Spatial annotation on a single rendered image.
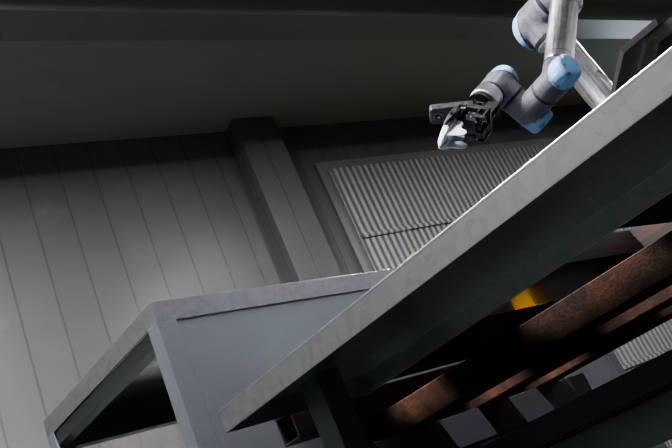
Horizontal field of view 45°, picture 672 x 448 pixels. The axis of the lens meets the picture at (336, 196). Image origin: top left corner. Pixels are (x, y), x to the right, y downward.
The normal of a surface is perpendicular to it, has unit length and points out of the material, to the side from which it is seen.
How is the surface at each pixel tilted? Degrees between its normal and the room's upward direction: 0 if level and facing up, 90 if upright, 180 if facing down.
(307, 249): 90
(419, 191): 90
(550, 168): 90
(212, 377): 90
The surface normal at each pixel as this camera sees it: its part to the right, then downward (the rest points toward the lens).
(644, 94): -0.74, 0.04
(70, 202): 0.44, -0.53
